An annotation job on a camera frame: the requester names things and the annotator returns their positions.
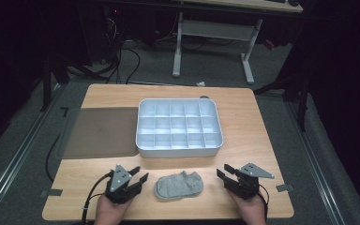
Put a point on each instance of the white-framed wooden desk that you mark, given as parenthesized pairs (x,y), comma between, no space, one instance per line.
(217,29)

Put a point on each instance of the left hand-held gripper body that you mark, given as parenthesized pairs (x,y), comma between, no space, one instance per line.
(116,181)

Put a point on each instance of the person's left hand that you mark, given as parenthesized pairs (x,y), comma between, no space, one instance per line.
(109,212)

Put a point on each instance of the white divided storage box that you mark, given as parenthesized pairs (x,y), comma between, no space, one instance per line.
(178,128)

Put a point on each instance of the grey tape strip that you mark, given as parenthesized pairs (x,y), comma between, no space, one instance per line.
(284,187)
(52,192)

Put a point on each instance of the person's right hand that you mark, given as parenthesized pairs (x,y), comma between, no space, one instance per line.
(251,211)

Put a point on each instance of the white paper scrap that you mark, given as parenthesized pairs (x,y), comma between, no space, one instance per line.
(201,83)

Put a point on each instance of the small dark round object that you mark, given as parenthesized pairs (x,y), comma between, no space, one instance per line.
(204,97)

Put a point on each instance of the metal floor rail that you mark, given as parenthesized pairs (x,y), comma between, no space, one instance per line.
(18,154)
(314,162)

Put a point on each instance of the grey sock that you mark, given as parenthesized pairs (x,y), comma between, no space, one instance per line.
(178,187)

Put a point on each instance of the dark computer tower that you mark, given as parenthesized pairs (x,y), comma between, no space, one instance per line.
(98,34)

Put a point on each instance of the black tape corner mark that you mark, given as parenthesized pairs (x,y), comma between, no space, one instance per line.
(65,109)

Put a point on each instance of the dark translucent box lid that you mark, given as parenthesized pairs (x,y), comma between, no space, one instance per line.
(101,132)

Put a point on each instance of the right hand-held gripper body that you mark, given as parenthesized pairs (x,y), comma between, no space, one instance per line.
(247,182)

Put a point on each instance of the small red object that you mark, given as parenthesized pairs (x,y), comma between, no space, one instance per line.
(269,44)

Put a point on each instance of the black metal stand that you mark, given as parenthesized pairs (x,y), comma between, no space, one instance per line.
(301,103)
(47,81)

